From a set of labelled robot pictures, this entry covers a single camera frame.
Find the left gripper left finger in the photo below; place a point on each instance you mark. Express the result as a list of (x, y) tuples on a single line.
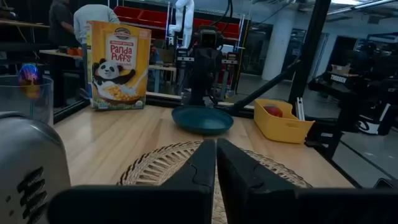
[(192, 189)]

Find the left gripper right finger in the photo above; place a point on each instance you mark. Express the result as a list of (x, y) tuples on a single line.
[(242, 193)]

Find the teal plate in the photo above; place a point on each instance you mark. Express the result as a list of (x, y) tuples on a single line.
[(202, 119)]

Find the red apple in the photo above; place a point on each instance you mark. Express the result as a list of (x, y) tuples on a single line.
[(273, 111)]

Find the Panda Puffs cereal box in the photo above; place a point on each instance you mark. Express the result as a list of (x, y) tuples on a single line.
[(121, 77)]

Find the iridescent metal spoon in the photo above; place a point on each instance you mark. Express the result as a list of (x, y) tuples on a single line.
[(29, 76)]

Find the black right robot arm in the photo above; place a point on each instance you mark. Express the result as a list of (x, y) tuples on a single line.
[(203, 68)]

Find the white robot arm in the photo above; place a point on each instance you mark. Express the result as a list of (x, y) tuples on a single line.
[(185, 18)]

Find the round woven placemat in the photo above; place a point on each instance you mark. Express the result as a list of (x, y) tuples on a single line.
[(155, 168)]

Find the yellow plastic bin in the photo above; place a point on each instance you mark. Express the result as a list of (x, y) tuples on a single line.
[(280, 130)]

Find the white pillar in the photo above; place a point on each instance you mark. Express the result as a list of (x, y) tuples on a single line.
[(278, 43)]

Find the cardboard box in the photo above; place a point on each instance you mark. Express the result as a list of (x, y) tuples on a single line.
[(340, 69)]

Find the black robot station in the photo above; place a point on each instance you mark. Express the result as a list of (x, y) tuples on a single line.
[(357, 84)]

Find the stainless steel toaster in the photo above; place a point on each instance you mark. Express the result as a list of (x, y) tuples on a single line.
[(28, 155)]

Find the clear glass tumbler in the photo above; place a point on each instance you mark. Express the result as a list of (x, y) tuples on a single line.
[(45, 104)]

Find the red shelf bins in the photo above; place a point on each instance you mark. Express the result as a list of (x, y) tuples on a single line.
[(146, 17)]

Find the wooden desk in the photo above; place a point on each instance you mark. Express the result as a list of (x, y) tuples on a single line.
[(56, 53)]

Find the person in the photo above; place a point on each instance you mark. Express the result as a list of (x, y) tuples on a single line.
[(60, 21), (93, 14)]

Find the white metal bracket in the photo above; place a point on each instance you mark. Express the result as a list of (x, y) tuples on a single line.
[(299, 109)]

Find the black diagonal frame strut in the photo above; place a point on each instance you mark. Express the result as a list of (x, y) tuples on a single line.
[(264, 87)]

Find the black frame post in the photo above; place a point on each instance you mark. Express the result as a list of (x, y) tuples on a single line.
[(311, 40)]

